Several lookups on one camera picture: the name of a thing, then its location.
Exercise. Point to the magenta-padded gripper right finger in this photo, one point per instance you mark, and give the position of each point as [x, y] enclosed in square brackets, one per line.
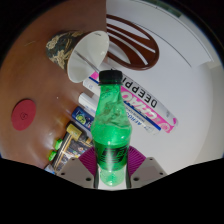
[148, 170]

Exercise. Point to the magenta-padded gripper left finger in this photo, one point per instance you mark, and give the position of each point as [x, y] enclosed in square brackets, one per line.
[75, 171]

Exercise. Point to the green plastic drink bottle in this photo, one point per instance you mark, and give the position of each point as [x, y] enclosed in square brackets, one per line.
[110, 140]

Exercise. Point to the framed group photo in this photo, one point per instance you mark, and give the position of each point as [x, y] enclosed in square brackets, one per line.
[70, 150]

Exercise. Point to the white shuttlecock tube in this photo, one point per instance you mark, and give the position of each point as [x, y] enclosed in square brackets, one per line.
[141, 120]

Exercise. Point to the pink shuttlecock tube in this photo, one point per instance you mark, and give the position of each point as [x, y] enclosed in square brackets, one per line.
[146, 103]

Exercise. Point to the brown wooden chair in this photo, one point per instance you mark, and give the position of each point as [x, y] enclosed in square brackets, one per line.
[146, 61]

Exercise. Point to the patterned paper cup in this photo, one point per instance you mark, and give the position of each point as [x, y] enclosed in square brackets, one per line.
[86, 56]

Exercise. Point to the white panel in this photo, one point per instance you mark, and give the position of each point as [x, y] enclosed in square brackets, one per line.
[173, 30]

